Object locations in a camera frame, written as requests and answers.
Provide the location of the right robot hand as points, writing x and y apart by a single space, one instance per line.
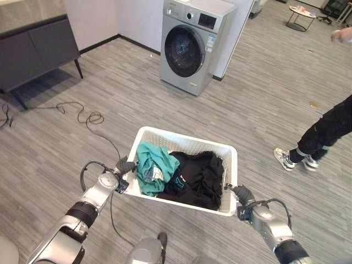
244 194

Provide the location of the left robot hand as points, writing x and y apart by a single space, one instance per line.
124 165

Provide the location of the teal garment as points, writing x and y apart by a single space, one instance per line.
153 167

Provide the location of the black garment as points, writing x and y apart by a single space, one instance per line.
198 181

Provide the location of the white plastic laundry basket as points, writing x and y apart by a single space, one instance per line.
184 154

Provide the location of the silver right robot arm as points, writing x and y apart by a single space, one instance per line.
270 228

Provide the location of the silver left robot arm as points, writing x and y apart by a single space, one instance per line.
73 216

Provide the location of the round dark washer door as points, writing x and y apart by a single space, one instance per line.
184 51

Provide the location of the silver robot leg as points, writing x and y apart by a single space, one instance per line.
148 250

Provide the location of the person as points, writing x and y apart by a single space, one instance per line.
321 129

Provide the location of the silver front-load washing machine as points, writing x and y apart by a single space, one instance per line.
192 46

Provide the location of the dark grey sideboard cabinet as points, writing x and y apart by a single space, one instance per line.
33 52

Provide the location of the round black side table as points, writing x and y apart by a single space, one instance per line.
300 17

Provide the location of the black office chair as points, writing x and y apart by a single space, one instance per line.
331 11

